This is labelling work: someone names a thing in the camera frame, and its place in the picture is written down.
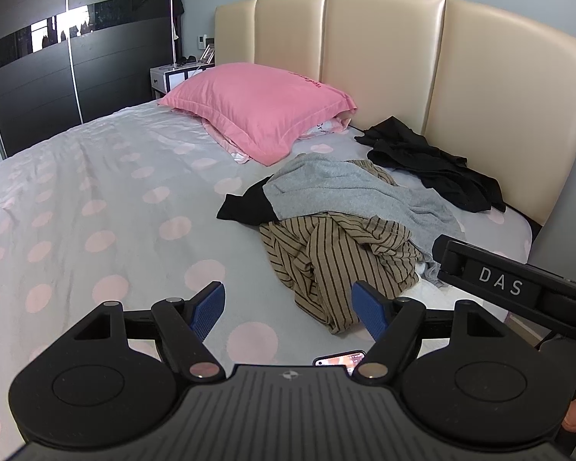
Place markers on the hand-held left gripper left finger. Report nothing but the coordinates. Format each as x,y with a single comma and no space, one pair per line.
210,312

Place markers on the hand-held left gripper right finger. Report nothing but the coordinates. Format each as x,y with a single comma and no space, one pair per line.
369,314

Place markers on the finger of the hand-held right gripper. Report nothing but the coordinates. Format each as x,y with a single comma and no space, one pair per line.
449,259

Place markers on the grey and black sweater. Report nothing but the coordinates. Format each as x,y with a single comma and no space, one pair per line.
326,192

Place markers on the smartphone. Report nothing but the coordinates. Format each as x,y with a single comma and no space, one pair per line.
338,360

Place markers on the tan striped shirt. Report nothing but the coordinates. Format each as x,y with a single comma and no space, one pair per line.
326,259

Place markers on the black garment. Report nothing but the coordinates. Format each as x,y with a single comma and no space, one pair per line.
413,158

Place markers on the grey pink-dotted bed sheet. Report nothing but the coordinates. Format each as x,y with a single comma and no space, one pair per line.
101,177

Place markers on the white pink printed pillow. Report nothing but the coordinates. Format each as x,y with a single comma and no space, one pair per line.
326,127

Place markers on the cream padded headboard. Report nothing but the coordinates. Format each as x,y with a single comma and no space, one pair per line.
384,57

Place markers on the white nightstand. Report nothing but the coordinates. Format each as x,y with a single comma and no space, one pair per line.
161,81

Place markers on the white floor lamp pole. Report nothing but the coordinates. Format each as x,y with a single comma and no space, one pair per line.
174,33

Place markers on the dark sliding-door wardrobe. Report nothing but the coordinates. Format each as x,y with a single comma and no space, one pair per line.
29,81

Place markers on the photo frame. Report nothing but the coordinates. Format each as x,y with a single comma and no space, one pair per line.
208,54

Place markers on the white wall thermostat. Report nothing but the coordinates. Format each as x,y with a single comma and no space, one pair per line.
201,41

